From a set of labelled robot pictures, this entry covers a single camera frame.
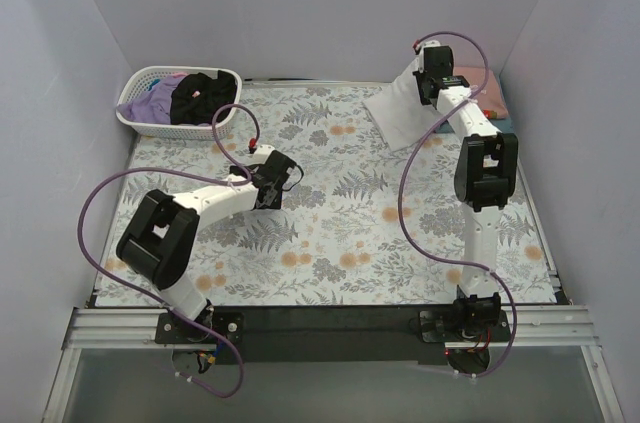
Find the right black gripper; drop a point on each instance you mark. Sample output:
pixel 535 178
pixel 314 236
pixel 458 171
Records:
pixel 427 84

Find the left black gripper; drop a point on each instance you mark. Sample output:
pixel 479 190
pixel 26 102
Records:
pixel 267 194

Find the white t shirt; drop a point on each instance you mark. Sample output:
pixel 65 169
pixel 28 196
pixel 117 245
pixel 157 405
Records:
pixel 397 111

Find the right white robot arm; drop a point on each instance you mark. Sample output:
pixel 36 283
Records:
pixel 485 176

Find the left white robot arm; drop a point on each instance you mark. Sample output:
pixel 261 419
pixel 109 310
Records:
pixel 158 241

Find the folded pink t shirt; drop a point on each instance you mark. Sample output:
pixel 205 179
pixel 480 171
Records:
pixel 490 99

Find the black garment in basket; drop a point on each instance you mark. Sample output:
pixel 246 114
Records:
pixel 198 97

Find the floral table mat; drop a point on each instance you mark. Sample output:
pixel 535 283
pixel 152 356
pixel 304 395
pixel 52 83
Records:
pixel 364 225

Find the purple garment in basket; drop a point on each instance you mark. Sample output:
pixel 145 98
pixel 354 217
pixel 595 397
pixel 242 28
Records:
pixel 153 106

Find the white plastic laundry basket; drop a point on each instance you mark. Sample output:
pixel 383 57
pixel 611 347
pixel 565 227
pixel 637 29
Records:
pixel 141 80

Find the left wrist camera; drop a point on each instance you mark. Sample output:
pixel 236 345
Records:
pixel 259 153

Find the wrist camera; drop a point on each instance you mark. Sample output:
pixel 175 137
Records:
pixel 419 58
pixel 259 153

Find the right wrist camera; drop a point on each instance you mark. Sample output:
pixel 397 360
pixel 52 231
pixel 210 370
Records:
pixel 419 58

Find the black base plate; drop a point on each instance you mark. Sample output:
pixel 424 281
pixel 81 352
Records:
pixel 335 334

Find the aluminium frame rail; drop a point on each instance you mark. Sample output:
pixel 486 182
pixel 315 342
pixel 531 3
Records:
pixel 551 370

